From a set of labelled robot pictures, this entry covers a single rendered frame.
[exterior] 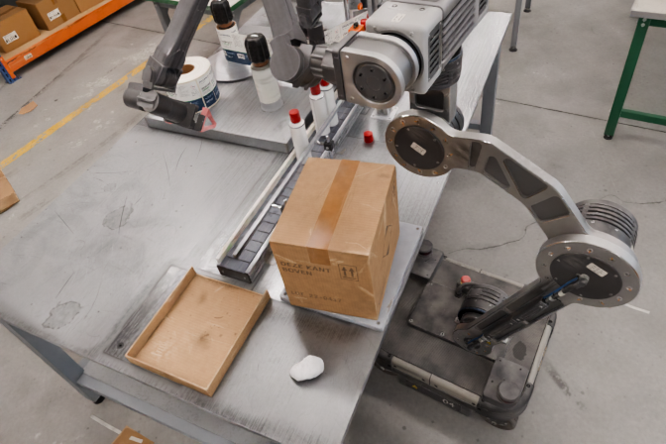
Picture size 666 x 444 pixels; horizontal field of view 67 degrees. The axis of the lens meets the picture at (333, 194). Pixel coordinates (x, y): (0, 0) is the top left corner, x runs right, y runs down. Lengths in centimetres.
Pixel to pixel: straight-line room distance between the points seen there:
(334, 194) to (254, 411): 55
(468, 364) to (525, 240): 88
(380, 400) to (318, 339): 86
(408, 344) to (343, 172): 89
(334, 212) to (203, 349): 51
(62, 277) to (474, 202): 194
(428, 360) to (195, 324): 89
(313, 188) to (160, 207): 72
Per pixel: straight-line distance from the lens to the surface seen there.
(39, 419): 264
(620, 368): 235
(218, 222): 169
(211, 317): 146
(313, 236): 116
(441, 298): 207
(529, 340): 204
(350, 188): 125
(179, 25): 134
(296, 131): 162
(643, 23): 290
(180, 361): 142
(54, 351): 220
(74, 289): 173
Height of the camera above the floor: 199
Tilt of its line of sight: 44 degrees down
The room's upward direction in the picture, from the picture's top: 11 degrees counter-clockwise
